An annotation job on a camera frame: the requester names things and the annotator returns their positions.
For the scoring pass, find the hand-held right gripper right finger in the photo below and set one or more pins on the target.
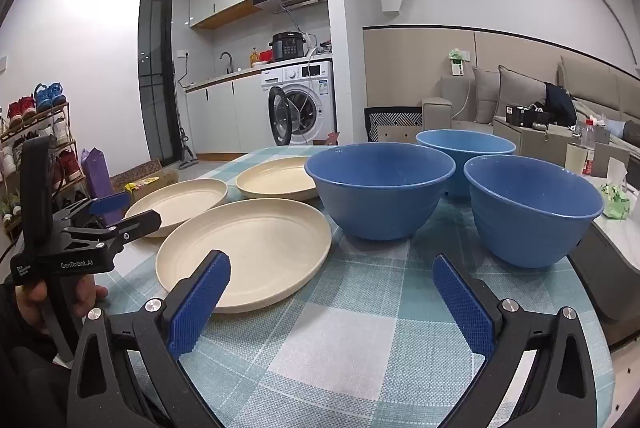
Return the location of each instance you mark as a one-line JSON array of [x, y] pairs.
[[462, 308]]

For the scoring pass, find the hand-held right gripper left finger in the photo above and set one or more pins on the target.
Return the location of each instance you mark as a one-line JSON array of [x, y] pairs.
[[200, 303]]

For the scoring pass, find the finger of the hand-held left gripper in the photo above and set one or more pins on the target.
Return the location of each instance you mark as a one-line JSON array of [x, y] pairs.
[[140, 222], [112, 203]]

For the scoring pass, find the beige plate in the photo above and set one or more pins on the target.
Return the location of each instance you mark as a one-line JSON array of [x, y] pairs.
[[275, 180], [260, 248], [185, 203]]

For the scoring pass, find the blue bowl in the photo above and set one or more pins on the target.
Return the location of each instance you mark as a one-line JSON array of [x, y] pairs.
[[530, 233], [380, 208], [465, 143]]

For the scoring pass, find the person's left forearm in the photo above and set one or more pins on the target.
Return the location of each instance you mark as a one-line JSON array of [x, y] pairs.
[[20, 383]]

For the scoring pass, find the person's left hand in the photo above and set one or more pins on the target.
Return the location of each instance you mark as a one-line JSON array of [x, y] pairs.
[[90, 290]]

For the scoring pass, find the purple bag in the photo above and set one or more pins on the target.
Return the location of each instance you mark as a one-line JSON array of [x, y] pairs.
[[95, 178]]

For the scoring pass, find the yellow snack packet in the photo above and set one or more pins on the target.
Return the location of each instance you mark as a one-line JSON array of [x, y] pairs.
[[142, 184]]

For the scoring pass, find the patterned cardboard box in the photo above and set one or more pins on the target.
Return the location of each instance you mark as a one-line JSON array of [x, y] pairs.
[[137, 170]]

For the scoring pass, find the brown cardboard box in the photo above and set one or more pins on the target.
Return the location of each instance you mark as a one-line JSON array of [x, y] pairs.
[[167, 180]]

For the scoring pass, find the shoe rack with shoes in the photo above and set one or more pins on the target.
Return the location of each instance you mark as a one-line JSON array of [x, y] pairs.
[[47, 95]]

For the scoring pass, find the teal checked tablecloth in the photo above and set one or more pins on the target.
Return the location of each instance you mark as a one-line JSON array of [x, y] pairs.
[[350, 348]]

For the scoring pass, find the black glass door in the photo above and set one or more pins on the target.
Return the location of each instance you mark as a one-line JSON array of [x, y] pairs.
[[157, 83]]

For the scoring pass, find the white kitchen base cabinets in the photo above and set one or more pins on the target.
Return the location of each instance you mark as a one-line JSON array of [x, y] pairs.
[[220, 113]]

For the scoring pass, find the marble top coffee table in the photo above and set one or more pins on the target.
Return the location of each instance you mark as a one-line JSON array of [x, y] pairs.
[[605, 268]]

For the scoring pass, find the beige side cabinet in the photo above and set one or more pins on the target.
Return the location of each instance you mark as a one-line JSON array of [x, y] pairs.
[[540, 143]]

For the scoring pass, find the black kitchen faucet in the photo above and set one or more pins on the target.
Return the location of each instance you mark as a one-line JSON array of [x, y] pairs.
[[231, 63]]

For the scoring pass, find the beige dotted cushion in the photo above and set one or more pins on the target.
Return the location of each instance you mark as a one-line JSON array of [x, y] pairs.
[[400, 134]]

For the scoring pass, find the green tissue pack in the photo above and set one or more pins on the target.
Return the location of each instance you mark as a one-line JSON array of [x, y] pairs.
[[615, 203]]

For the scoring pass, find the beige tumbler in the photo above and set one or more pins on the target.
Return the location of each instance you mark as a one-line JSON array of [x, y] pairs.
[[575, 156]]

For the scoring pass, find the yellow bottle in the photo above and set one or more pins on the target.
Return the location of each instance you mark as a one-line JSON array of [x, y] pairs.
[[255, 58]]

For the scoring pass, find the grey sofa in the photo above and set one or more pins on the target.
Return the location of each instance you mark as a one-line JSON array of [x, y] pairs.
[[450, 108]]

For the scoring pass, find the black box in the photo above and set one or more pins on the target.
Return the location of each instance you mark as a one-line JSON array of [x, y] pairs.
[[525, 115]]

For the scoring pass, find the white paper tissue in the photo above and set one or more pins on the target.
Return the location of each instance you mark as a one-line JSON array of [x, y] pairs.
[[615, 173]]

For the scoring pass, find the clear water bottle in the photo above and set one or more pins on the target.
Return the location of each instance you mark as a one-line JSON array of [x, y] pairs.
[[588, 148]]

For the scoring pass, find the red basin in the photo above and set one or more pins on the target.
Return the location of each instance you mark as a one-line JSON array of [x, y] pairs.
[[266, 56]]

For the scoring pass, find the red cardboard box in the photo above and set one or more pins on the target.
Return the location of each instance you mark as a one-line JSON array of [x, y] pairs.
[[332, 139]]

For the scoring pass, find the grey sofa pillow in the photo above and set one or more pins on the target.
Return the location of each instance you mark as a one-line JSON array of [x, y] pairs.
[[485, 98], [520, 90]]

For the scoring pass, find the dark jacket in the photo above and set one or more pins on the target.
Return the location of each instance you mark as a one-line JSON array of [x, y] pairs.
[[560, 103]]

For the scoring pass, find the white washing machine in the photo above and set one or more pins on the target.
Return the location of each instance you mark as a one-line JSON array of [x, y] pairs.
[[320, 83]]

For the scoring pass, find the black pressure cooker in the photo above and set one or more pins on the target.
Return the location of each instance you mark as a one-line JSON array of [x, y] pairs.
[[289, 45]]

